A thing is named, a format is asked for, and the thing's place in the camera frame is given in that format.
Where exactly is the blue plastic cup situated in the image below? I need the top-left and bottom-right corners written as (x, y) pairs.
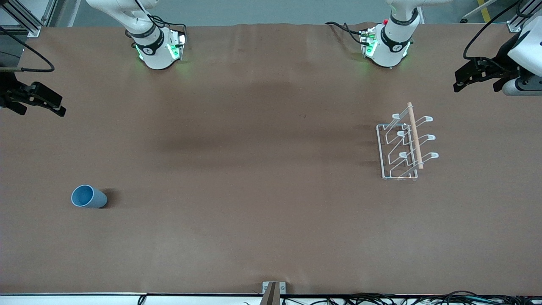
top-left (71, 184), bottom-right (108, 209)

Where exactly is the brown table cover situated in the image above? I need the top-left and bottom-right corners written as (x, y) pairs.
top-left (0, 22), bottom-right (542, 296)

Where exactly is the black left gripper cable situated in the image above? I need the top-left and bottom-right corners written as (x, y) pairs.
top-left (462, 0), bottom-right (523, 61)

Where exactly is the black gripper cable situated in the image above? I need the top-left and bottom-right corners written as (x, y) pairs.
top-left (462, 0), bottom-right (523, 61)
top-left (0, 26), bottom-right (55, 73)

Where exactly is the aluminium frame post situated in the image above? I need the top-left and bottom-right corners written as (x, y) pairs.
top-left (0, 0), bottom-right (60, 38)
top-left (507, 0), bottom-right (542, 33)

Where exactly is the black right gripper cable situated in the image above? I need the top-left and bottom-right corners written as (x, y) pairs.
top-left (0, 26), bottom-right (55, 73)

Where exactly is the white wire cup holder rack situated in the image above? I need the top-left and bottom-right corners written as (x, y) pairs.
top-left (376, 102), bottom-right (440, 181)

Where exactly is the black left arm base cable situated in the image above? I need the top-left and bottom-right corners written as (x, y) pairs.
top-left (325, 21), bottom-right (370, 45)

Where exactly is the black arm base cable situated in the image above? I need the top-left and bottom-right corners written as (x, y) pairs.
top-left (325, 21), bottom-right (370, 45)
top-left (125, 0), bottom-right (188, 39)

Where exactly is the black right arm base cable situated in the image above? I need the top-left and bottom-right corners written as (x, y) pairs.
top-left (125, 0), bottom-right (188, 39)

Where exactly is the black cable bundle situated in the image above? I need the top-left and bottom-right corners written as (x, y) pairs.
top-left (282, 291), bottom-right (542, 305)

